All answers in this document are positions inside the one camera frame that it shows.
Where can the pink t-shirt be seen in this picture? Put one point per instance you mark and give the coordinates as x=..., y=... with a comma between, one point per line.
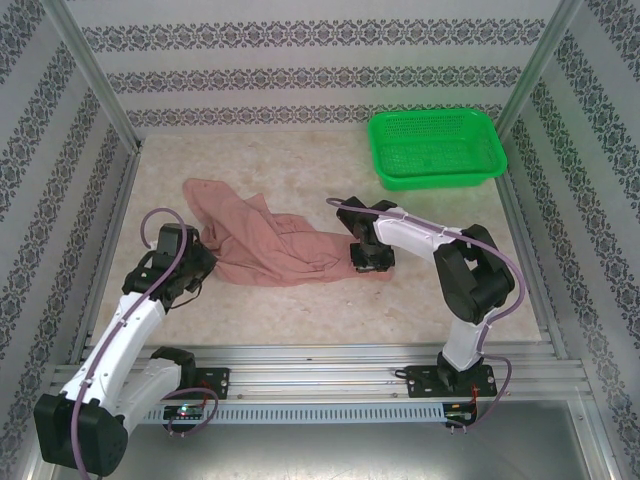
x=260, y=240

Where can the green plastic mesh basket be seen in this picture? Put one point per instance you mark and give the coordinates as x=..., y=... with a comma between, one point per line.
x=495, y=160

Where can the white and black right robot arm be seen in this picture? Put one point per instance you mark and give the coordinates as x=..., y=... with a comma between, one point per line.
x=470, y=280

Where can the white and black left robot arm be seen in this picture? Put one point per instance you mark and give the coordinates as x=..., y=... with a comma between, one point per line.
x=120, y=340

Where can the small controller circuit board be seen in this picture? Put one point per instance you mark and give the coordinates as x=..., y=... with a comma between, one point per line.
x=460, y=412
x=182, y=411

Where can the brushed metal panel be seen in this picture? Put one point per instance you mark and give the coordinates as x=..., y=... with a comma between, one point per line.
x=320, y=455

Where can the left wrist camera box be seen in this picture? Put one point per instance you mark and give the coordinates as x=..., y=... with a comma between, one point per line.
x=172, y=239

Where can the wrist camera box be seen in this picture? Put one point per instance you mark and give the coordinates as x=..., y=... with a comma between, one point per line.
x=172, y=239
x=355, y=210

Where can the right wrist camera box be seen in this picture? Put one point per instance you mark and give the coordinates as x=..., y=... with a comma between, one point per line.
x=355, y=210

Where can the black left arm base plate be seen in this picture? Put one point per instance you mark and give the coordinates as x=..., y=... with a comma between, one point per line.
x=217, y=382

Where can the aluminium mounting rail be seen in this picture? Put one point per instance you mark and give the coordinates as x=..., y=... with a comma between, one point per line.
x=310, y=375

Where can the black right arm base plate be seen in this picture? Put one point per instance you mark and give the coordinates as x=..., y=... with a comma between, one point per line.
x=422, y=382

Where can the aluminium corner post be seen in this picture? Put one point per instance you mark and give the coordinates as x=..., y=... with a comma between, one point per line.
x=539, y=65
x=100, y=77

